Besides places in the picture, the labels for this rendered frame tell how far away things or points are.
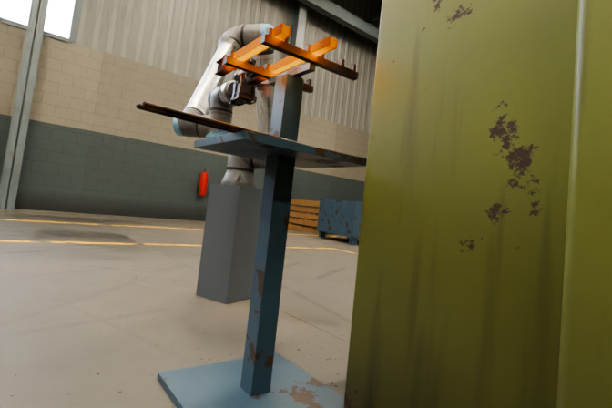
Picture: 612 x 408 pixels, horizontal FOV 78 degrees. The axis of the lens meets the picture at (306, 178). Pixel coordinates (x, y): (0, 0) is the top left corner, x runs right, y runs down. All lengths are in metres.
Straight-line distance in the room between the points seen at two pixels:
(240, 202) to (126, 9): 7.02
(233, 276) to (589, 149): 1.72
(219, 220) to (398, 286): 1.37
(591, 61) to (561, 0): 0.20
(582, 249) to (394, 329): 0.41
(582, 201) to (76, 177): 7.71
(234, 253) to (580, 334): 1.65
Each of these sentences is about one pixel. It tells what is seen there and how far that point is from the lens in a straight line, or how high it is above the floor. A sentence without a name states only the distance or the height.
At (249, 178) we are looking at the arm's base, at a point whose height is 0.65.
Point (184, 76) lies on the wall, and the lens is 8.67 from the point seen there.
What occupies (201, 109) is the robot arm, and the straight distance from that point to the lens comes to 1.62.
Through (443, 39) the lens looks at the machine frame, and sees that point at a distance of 0.87.
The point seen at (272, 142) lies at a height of 0.67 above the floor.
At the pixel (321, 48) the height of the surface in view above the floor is 0.93.
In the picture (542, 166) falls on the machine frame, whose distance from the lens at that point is 0.71.
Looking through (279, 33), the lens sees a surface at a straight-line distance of 0.97.
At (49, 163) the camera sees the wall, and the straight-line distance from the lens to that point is 7.88.
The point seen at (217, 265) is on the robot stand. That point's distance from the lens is 2.07.
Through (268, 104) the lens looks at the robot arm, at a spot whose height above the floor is 1.01.
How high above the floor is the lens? 0.52
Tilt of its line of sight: 4 degrees up
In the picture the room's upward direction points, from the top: 6 degrees clockwise
